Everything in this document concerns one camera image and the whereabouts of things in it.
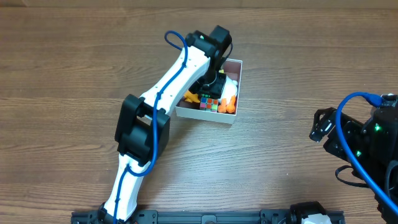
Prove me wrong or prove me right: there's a blue cable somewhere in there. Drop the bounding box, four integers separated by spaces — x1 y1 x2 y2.
112 30 189 224
335 91 398 215

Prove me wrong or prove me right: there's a blue left cable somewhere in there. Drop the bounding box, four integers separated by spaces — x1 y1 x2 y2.
112 30 189 224

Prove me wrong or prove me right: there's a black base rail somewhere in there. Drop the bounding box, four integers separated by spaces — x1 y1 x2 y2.
70 201 346 224

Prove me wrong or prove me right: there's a white plush duck toy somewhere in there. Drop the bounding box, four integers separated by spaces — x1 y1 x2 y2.
218 77 238 114

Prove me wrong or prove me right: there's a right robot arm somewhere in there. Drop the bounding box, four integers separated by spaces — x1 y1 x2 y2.
309 107 397 203

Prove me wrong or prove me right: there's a blue right cable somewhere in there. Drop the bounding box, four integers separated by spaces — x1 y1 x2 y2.
335 91 398 215

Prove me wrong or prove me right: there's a multicoloured puzzle cube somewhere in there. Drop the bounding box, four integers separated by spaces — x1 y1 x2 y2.
200 97 218 113

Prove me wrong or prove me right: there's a white cardboard box maroon inside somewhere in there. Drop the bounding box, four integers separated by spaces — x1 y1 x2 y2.
175 58 243 124

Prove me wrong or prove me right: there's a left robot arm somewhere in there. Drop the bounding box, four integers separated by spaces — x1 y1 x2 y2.
96 26 238 223

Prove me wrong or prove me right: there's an orange dinosaur toy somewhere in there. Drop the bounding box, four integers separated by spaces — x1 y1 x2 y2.
183 91 200 103

